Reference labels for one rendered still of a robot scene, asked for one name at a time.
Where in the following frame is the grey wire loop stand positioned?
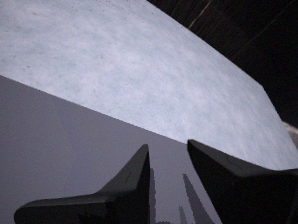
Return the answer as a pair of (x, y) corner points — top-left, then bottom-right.
(0, 75), (222, 224)

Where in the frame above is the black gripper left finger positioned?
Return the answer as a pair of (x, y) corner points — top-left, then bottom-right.
(14, 144), (150, 224)

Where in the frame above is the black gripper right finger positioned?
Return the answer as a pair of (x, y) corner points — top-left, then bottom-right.
(187, 139), (298, 224)

